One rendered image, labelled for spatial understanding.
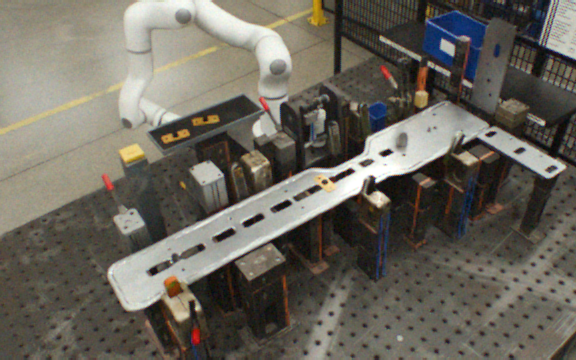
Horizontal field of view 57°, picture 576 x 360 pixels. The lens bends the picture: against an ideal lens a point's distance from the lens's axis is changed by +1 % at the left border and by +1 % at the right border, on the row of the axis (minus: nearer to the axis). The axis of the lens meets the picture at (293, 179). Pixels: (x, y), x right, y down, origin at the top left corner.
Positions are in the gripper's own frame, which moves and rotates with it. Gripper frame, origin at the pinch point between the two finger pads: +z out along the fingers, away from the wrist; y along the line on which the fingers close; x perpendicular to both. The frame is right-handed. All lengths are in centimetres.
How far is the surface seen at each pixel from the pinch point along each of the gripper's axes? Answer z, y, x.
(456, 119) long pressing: 82, 36, 38
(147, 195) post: 4.4, 10.6, -39.2
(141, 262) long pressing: 19, 17, -63
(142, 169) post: 1.6, 21.3, -38.5
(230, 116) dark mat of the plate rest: 14.7, 30.6, -9.6
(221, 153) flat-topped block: 16.8, 18.8, -15.7
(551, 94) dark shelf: 109, 48, 62
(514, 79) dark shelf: 96, 43, 68
